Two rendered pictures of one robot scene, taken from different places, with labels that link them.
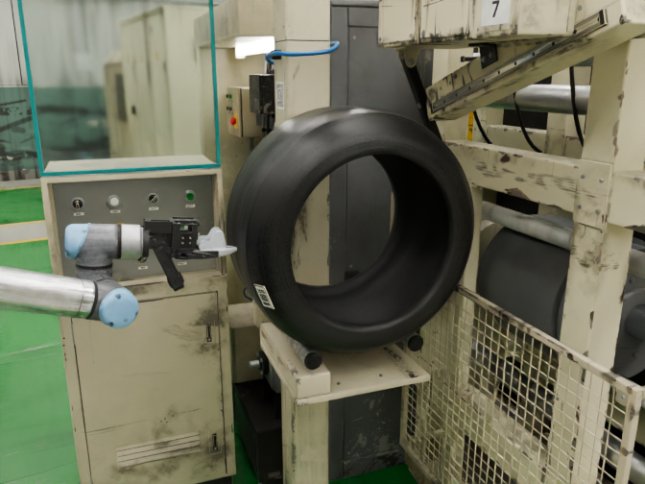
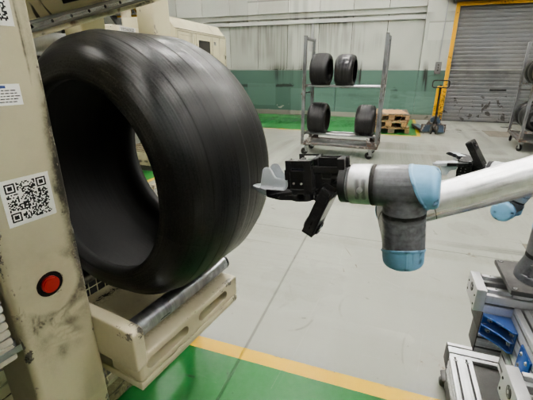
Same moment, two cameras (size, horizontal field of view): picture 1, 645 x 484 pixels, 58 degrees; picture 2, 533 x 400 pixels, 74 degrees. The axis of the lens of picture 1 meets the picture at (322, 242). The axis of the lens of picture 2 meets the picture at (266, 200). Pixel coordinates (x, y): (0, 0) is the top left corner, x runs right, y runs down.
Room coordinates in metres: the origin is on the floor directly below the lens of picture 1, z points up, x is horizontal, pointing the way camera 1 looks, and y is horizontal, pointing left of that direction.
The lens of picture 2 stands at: (1.77, 0.77, 1.41)
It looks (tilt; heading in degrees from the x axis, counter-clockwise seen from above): 20 degrees down; 229
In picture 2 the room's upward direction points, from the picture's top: straight up
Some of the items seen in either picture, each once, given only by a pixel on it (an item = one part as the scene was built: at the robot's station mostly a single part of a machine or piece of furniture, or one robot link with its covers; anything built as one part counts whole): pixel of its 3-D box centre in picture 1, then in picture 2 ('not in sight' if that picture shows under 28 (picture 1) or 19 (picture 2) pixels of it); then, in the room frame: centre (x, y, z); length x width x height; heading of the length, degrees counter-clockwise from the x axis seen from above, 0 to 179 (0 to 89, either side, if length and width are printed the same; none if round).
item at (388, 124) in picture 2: not in sight; (390, 120); (-6.47, -3.93, 0.22); 1.27 x 0.90 x 0.44; 30
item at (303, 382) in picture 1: (292, 354); (182, 315); (1.45, 0.08, 0.84); 0.36 x 0.09 x 0.06; 20
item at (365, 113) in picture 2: not in sight; (343, 98); (-3.28, -3.05, 0.96); 1.33 x 0.64 x 1.92; 118
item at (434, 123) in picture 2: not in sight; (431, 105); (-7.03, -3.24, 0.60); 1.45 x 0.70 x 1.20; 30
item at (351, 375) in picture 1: (339, 358); (144, 310); (1.50, -0.05, 0.80); 0.37 x 0.36 x 0.02; 110
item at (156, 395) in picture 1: (145, 333); not in sight; (2.02, 0.66, 0.63); 0.56 x 0.41 x 1.27; 110
